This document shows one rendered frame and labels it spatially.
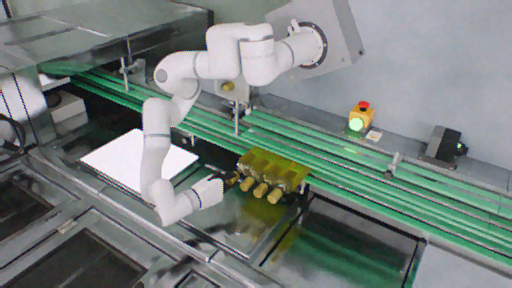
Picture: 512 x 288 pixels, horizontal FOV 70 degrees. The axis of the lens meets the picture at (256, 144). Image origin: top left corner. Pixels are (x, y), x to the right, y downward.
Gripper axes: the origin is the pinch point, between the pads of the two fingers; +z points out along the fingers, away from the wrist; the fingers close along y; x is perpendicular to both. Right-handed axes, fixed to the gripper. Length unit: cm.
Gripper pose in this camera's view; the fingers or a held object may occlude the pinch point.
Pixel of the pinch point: (230, 179)
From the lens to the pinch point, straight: 130.5
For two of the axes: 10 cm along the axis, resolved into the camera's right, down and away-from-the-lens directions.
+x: -6.7, -4.5, 5.9
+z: 7.4, -3.5, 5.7
